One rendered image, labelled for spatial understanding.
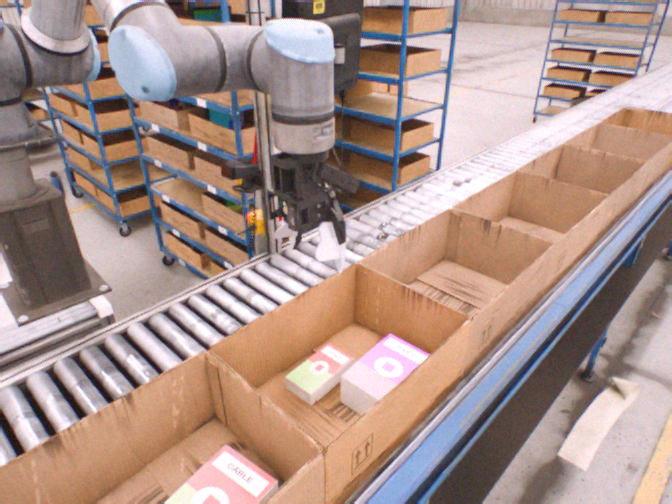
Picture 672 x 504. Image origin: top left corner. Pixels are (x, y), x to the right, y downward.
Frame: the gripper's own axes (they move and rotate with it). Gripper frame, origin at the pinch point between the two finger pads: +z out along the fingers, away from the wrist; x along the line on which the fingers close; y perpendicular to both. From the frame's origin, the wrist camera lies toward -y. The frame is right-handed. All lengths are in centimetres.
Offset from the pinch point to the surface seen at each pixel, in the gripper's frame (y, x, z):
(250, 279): -24, -58, 44
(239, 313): -11, -46, 44
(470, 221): -58, -1, 16
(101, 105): -80, -298, 38
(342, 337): -11.9, -5.5, 29.4
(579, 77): -537, -135, 65
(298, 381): 6.1, -0.4, 26.0
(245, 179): -35, -69, 16
